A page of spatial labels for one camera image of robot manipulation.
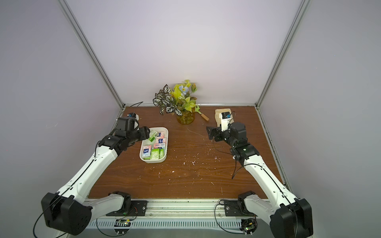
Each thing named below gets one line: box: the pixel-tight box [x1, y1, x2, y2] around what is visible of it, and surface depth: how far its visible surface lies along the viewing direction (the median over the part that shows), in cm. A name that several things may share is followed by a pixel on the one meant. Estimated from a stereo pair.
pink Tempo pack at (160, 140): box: [155, 137, 168, 144], surface depth 99 cm
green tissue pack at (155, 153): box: [150, 148, 161, 160], surface depth 89 cm
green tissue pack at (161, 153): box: [158, 148, 165, 160], surface depth 92 cm
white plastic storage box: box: [139, 126, 169, 164], surface depth 92 cm
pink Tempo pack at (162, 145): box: [153, 142, 167, 150], surface depth 94 cm
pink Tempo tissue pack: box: [157, 131, 165, 139], surface depth 100 cm
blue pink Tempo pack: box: [141, 145, 152, 157], surface depth 90 cm
